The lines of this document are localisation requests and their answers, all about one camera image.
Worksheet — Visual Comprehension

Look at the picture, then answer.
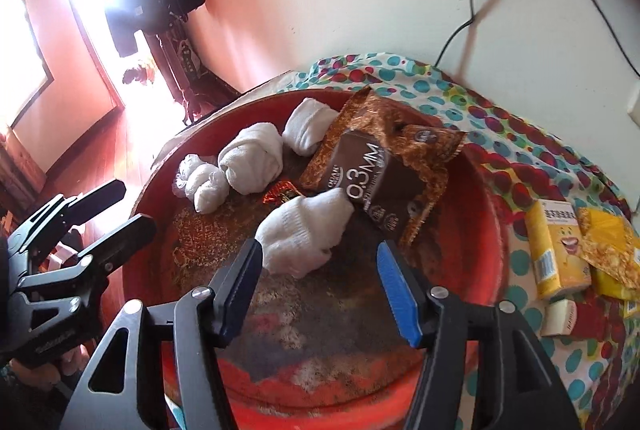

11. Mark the round red metal tray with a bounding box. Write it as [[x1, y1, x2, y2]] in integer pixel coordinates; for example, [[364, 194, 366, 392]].
[[131, 90, 511, 430]]

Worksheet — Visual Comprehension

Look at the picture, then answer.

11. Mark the yellow cardboard box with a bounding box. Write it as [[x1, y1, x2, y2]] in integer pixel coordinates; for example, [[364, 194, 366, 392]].
[[524, 199, 592, 302]]

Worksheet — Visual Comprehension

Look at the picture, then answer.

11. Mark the white wall socket plate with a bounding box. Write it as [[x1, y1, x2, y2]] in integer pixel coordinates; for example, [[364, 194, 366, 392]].
[[627, 81, 640, 127]]

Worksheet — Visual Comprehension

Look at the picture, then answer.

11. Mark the small red gold wrapper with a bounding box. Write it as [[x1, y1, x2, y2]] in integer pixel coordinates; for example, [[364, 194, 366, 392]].
[[263, 180, 302, 207]]

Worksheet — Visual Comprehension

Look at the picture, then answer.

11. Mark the brown snack packet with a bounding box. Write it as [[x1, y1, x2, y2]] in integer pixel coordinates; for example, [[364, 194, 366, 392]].
[[299, 88, 468, 247]]

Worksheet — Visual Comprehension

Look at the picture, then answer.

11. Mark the person's left hand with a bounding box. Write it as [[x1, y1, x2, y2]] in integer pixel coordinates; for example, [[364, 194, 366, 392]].
[[10, 342, 90, 392]]

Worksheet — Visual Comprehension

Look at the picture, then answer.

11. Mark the small white sock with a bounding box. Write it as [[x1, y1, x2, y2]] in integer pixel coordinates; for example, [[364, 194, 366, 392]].
[[282, 98, 341, 157]]

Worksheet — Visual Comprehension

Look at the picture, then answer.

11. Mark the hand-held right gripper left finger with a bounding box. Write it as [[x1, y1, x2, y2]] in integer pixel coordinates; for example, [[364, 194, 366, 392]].
[[60, 237, 265, 430]]

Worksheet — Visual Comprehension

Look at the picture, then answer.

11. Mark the yellow snack packet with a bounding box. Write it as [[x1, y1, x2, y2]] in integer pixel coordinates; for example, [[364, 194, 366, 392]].
[[575, 207, 640, 301]]

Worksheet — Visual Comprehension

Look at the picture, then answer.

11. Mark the wooden window frame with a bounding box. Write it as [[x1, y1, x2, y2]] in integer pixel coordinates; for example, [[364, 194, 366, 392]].
[[0, 0, 56, 136]]

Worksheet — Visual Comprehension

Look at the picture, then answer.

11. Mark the dark red box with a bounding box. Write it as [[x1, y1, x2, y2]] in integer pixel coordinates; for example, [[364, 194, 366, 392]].
[[541, 297, 621, 338]]

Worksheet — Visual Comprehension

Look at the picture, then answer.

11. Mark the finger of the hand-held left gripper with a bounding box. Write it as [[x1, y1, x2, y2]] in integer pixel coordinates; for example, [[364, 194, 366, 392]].
[[12, 179, 127, 241], [17, 213, 157, 297]]

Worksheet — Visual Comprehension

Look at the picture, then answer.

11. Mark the polka-dot tablecloth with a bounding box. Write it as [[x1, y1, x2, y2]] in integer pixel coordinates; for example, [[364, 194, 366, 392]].
[[277, 53, 640, 430]]

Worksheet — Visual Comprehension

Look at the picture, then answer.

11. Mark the large white sock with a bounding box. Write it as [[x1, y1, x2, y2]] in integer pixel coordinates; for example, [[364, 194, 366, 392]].
[[218, 122, 283, 196]]

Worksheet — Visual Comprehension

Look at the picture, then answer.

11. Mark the dark wooden furniture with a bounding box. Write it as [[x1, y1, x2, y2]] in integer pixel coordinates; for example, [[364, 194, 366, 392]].
[[122, 28, 241, 126]]

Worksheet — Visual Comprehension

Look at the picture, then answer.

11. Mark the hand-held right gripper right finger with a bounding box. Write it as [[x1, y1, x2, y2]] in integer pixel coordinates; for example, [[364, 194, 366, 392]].
[[376, 240, 581, 430]]

